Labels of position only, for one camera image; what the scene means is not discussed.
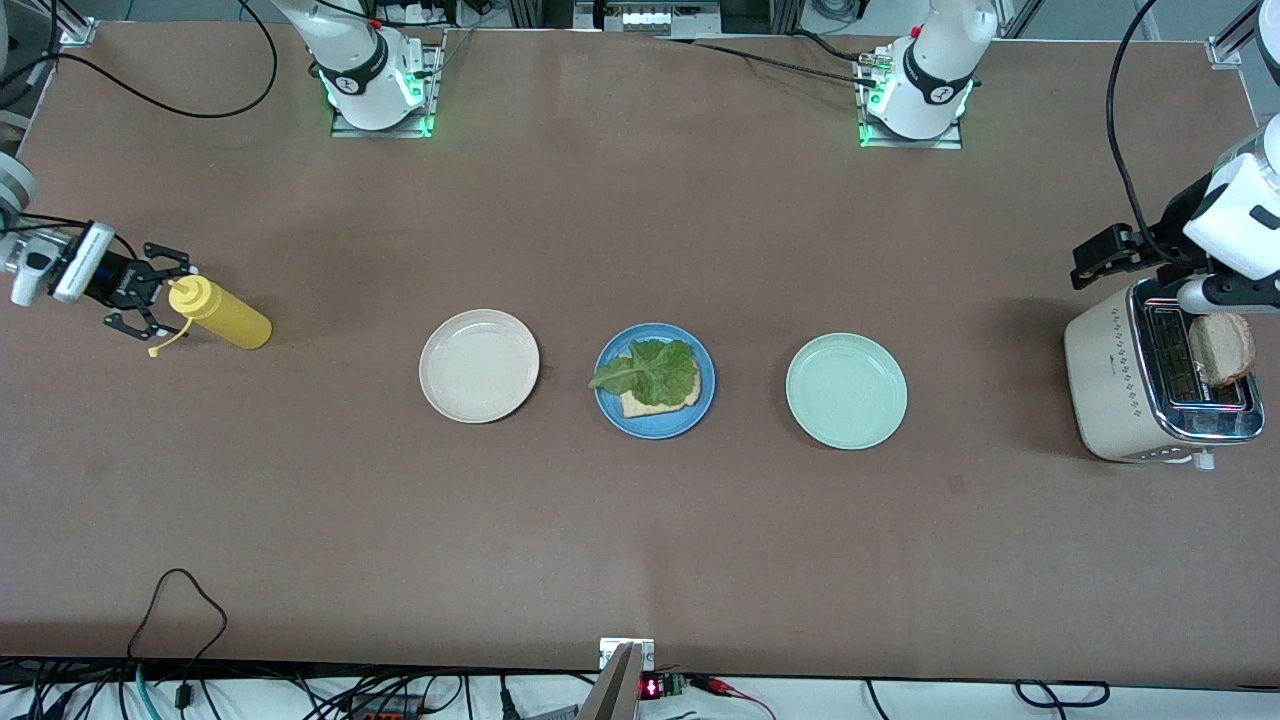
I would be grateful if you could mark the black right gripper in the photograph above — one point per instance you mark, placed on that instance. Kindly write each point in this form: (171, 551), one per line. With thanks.
(112, 279)

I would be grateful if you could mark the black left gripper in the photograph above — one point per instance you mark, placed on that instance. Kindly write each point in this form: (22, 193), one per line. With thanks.
(1165, 236)

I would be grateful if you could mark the yellow mustard squeeze bottle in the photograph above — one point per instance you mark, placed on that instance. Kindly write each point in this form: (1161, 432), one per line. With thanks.
(225, 318)

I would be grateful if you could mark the brown bread slice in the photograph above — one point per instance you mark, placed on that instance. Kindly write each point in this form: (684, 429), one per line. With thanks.
(640, 408)
(1225, 350)

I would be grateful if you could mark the green lettuce leaf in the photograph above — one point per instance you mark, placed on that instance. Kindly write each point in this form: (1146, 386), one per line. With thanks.
(655, 370)

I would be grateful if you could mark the light green plate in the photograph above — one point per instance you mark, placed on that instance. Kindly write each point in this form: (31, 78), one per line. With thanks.
(846, 392)

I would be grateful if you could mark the beige plate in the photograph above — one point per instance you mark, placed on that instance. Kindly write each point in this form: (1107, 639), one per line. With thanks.
(480, 366)

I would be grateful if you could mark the blue plate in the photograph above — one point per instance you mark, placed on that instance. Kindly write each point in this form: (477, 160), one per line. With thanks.
(607, 395)

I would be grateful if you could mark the cream and chrome toaster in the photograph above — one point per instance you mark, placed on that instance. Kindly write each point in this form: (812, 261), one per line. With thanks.
(1110, 380)

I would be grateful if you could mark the white power strip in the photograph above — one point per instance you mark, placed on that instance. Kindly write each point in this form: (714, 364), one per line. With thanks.
(645, 18)

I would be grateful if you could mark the aluminium profile bar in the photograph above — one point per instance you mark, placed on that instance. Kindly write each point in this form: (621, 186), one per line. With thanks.
(615, 690)

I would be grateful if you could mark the red LED display module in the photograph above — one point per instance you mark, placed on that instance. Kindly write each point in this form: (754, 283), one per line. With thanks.
(652, 687)

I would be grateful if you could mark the metal table corner bracket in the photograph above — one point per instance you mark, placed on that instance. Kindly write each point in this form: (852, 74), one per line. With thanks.
(1222, 52)
(78, 32)

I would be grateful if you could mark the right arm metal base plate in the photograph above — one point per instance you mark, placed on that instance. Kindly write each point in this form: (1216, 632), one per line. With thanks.
(380, 132)

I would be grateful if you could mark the small metal edge bracket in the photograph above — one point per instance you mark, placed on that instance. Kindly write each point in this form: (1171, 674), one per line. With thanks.
(608, 648)

